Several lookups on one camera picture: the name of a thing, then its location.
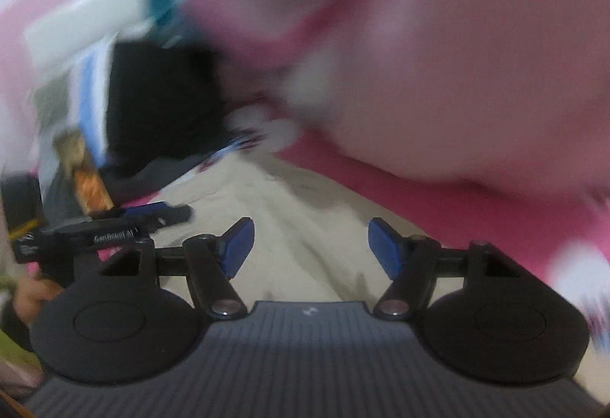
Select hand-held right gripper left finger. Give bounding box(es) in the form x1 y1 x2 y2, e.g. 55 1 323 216
98 217 255 320

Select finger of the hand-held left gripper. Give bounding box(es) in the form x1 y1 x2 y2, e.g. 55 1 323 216
119 201 194 229

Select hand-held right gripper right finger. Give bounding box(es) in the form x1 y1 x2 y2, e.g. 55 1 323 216
367 218 523 322

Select beige pants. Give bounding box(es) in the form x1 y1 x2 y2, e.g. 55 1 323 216
148 151 430 304

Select person's left hand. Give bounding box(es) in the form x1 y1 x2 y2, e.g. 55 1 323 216
12 277 64 324

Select pink floral blanket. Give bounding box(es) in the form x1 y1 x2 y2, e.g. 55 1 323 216
200 127 610 352

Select blue folded cloth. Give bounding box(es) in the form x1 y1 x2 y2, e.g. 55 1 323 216
76 48 110 159

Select pink and white headboard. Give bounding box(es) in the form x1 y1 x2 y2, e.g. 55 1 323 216
0 0 191 171

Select pink and grey quilt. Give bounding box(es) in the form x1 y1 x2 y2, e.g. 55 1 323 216
181 0 610 190

